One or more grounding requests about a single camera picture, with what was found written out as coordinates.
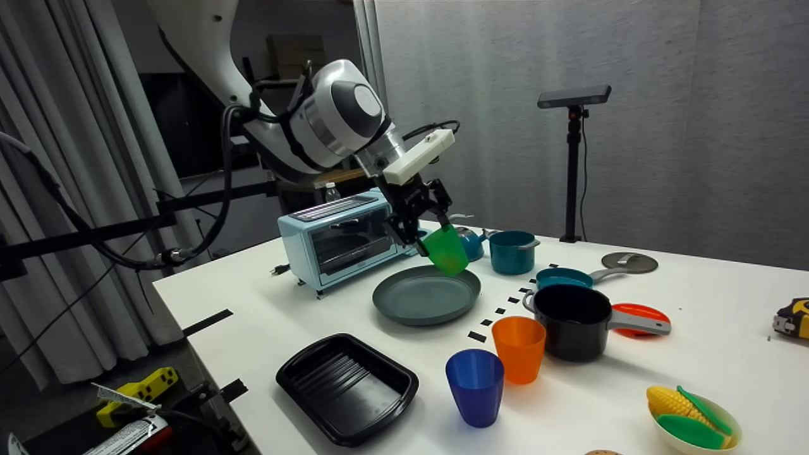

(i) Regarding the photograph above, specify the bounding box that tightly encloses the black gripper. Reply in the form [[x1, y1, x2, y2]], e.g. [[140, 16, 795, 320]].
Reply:
[[385, 172, 456, 252]]

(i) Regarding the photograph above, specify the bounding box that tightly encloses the green plastic cup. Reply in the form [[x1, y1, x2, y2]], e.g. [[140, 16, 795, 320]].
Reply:
[[419, 223, 474, 277]]

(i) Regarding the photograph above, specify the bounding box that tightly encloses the dark grey round plate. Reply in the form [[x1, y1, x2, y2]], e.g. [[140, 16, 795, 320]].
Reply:
[[370, 262, 483, 329]]

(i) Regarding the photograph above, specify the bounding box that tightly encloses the orange plastic cup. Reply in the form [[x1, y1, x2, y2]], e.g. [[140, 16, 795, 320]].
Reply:
[[490, 314, 548, 386]]

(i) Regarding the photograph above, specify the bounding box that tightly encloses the blue plastic cup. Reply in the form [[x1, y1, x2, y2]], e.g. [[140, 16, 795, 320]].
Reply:
[[442, 347, 505, 429]]

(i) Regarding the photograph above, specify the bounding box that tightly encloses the red small plate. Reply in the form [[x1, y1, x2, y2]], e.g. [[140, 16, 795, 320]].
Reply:
[[609, 301, 676, 342]]

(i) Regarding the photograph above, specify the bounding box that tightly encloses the light blue toaster oven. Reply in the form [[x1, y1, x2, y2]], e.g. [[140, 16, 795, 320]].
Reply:
[[276, 185, 419, 297]]

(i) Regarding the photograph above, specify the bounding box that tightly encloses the grey curtain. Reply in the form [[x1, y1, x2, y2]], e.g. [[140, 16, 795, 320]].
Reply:
[[0, 0, 188, 392], [370, 0, 705, 247]]

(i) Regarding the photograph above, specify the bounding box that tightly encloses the black rectangular baking tray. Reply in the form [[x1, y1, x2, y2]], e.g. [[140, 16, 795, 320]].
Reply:
[[273, 330, 423, 449]]

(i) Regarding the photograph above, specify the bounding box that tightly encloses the grey round pot lid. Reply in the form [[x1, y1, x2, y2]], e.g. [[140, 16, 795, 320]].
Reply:
[[600, 249, 661, 276]]

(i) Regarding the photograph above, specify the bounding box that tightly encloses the yellow toy corn cob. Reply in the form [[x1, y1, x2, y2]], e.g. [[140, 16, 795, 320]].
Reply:
[[647, 386, 705, 421]]

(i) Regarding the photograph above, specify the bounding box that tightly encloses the yellow hand tool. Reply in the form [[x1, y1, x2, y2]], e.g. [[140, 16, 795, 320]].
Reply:
[[94, 363, 182, 429]]

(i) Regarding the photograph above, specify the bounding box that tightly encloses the small dark toy item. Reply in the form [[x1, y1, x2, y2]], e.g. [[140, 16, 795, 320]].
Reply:
[[772, 295, 809, 344]]

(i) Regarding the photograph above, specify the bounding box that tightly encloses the teal toy kettle grey handle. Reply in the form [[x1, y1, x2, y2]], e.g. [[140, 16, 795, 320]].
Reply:
[[457, 225, 490, 262]]

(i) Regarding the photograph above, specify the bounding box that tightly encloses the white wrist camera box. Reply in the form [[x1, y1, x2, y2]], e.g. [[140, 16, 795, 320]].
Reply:
[[379, 127, 457, 186]]

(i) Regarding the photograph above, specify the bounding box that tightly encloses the teal two-handled toy pot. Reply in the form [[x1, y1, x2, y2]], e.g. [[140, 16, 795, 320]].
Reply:
[[485, 227, 542, 277]]

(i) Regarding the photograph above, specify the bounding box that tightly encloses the black camera tripod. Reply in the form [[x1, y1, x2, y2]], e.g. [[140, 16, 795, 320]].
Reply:
[[558, 104, 591, 244]]

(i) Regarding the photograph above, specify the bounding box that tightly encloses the grey camera on tripod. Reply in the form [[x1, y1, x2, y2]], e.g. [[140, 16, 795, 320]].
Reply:
[[536, 81, 615, 110]]

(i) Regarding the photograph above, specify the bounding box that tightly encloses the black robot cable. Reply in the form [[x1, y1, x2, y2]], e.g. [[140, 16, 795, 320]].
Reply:
[[48, 99, 255, 273]]

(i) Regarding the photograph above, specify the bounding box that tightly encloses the black metal frame bar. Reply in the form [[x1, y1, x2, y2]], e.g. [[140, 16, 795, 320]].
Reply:
[[0, 180, 282, 284]]

